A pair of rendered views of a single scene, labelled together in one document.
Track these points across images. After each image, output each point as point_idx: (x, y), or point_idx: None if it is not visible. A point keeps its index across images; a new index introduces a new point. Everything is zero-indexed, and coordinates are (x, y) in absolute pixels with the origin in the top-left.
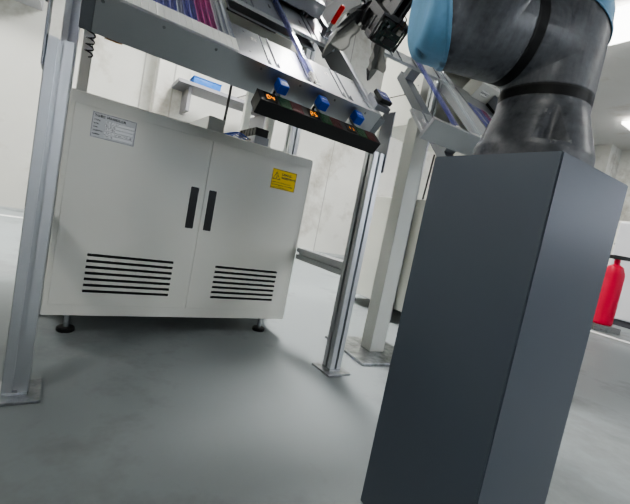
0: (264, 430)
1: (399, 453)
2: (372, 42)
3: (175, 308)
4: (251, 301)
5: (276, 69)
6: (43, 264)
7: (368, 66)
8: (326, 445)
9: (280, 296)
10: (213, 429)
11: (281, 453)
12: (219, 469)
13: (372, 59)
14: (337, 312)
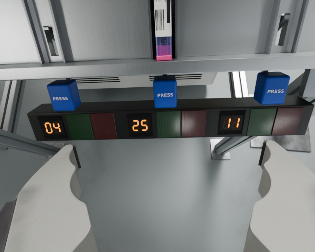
0: (144, 206)
1: None
2: (249, 235)
3: (128, 85)
4: (183, 80)
5: (31, 79)
6: (19, 147)
7: (268, 151)
8: (168, 227)
9: (209, 76)
10: (122, 199)
11: (144, 226)
12: (115, 228)
13: (263, 194)
14: (227, 140)
